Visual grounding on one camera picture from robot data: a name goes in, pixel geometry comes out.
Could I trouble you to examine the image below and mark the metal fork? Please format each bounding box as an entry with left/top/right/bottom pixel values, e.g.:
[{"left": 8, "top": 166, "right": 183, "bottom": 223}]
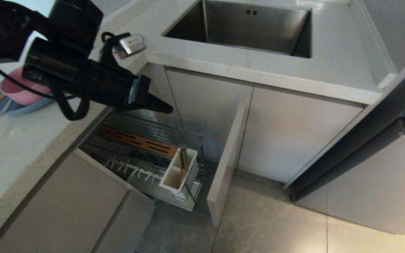
[{"left": 179, "top": 146, "right": 189, "bottom": 170}]

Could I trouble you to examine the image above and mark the blue round plate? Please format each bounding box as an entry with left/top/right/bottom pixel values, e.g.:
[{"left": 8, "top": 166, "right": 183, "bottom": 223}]
[{"left": 0, "top": 83, "right": 56, "bottom": 116}]

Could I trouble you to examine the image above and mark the pink speckled bowl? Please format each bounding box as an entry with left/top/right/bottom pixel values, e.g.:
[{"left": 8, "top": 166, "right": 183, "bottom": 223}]
[{"left": 0, "top": 67, "right": 52, "bottom": 106}]

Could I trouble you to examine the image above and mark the beige pull-out cabinet front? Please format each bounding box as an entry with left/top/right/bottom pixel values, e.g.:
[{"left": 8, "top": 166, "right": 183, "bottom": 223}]
[{"left": 207, "top": 103, "right": 249, "bottom": 229}]

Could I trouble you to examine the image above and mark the brown slotted wooden board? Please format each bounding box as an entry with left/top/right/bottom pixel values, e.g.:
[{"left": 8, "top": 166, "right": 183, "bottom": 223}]
[{"left": 97, "top": 125, "right": 179, "bottom": 158}]

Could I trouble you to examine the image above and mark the narrow beige cabinet door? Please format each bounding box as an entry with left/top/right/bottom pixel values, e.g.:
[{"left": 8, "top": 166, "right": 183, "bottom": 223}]
[{"left": 166, "top": 69, "right": 254, "bottom": 166}]

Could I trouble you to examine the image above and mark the white two-compartment cutlery holder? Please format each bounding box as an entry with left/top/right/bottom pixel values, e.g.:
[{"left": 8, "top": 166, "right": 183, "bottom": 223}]
[{"left": 158, "top": 148, "right": 199, "bottom": 201}]

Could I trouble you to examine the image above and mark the white drip tray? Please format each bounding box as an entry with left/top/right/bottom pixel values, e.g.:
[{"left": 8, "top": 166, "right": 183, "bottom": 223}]
[{"left": 125, "top": 168, "right": 202, "bottom": 211}]

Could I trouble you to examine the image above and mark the stainless steel sink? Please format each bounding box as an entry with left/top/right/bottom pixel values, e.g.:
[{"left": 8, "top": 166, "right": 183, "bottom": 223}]
[{"left": 163, "top": 0, "right": 311, "bottom": 59}]

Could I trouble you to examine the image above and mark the small beige drawer front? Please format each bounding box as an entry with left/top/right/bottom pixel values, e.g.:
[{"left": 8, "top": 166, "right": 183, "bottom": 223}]
[{"left": 93, "top": 191, "right": 156, "bottom": 253}]

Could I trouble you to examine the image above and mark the large beige drawer front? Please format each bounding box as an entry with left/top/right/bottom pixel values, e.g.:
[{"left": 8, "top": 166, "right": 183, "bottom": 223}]
[{"left": 0, "top": 152, "right": 130, "bottom": 253}]

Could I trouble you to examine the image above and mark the wide beige cabinet door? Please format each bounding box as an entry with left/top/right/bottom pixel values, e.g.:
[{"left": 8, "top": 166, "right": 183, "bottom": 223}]
[{"left": 237, "top": 86, "right": 364, "bottom": 184}]

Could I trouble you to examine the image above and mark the white appliance front panel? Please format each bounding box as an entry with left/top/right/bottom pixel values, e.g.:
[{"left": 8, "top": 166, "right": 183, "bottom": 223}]
[{"left": 295, "top": 118, "right": 405, "bottom": 239}]

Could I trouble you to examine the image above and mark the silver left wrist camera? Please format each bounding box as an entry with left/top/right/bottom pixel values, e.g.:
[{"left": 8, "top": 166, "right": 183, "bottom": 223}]
[{"left": 114, "top": 33, "right": 148, "bottom": 59}]

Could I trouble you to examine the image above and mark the chrome wire pull-out rack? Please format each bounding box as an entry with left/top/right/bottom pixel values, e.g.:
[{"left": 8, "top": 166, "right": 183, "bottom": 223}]
[{"left": 82, "top": 112, "right": 208, "bottom": 215}]

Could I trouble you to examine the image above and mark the dark grey door frame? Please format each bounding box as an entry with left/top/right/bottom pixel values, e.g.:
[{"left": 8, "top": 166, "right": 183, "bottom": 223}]
[{"left": 283, "top": 53, "right": 405, "bottom": 203}]

